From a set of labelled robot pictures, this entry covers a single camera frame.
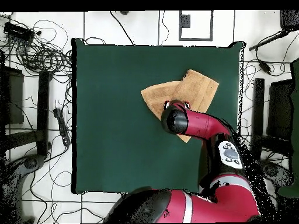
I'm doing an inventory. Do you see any yellow terry towel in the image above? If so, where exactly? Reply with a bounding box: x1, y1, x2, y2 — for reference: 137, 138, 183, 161
140, 69, 220, 144

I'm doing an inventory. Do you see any black flat box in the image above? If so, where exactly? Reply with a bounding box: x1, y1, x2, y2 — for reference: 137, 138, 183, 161
0, 65, 25, 125
266, 78, 294, 141

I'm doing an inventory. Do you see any dark green table cloth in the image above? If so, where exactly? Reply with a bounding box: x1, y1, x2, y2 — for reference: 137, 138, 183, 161
71, 37, 246, 195

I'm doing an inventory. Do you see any black stand bar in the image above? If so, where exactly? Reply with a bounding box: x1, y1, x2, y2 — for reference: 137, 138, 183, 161
36, 71, 53, 156
252, 78, 265, 160

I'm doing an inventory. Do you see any dark grey square plate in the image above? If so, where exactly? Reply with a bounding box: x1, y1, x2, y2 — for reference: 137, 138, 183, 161
179, 14, 192, 29

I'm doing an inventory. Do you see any black power adapter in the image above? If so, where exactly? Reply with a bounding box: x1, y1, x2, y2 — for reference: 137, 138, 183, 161
258, 59, 272, 75

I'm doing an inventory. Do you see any black boom pole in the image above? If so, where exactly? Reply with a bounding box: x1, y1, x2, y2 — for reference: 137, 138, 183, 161
248, 29, 291, 51

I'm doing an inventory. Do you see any black power strip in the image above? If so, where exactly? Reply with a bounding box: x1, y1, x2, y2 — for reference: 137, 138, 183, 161
53, 107, 71, 147

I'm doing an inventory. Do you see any dark green hanging cloth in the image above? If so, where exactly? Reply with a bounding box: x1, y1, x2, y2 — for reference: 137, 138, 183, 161
277, 58, 299, 198

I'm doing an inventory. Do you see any black speckled box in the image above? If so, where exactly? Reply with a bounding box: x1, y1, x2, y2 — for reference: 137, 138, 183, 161
279, 9, 299, 30

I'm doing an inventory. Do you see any black network box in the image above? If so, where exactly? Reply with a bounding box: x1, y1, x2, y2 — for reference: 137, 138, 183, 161
3, 21, 36, 43

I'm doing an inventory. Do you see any grey floor tape frame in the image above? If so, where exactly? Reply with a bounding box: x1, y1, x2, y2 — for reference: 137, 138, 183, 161
179, 9, 214, 42

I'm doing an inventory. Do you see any black floor cable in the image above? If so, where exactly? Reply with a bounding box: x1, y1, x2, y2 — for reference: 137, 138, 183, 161
109, 10, 135, 46

